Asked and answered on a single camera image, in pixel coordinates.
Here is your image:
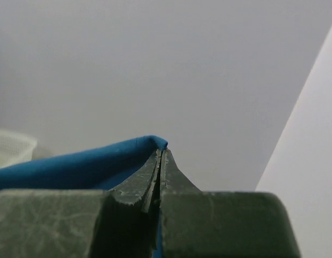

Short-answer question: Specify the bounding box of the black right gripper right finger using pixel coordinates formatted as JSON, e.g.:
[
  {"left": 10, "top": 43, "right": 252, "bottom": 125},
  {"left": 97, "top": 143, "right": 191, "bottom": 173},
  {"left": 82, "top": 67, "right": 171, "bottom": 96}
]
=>
[{"left": 160, "top": 150, "right": 300, "bottom": 257}]

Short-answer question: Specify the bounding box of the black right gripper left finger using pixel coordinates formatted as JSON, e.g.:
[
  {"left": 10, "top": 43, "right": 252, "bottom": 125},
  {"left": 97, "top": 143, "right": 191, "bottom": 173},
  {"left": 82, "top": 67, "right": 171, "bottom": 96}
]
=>
[{"left": 0, "top": 150, "right": 161, "bottom": 257}]

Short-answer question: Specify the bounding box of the blue printed t-shirt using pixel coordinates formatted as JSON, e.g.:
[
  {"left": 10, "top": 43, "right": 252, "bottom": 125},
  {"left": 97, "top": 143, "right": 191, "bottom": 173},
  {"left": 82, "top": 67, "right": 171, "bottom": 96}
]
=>
[{"left": 0, "top": 134, "right": 169, "bottom": 258}]

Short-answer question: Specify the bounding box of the white perforated plastic basket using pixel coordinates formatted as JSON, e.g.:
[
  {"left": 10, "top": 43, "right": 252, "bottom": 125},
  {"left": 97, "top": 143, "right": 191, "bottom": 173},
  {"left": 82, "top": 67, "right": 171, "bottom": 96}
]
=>
[{"left": 0, "top": 129, "right": 38, "bottom": 169}]

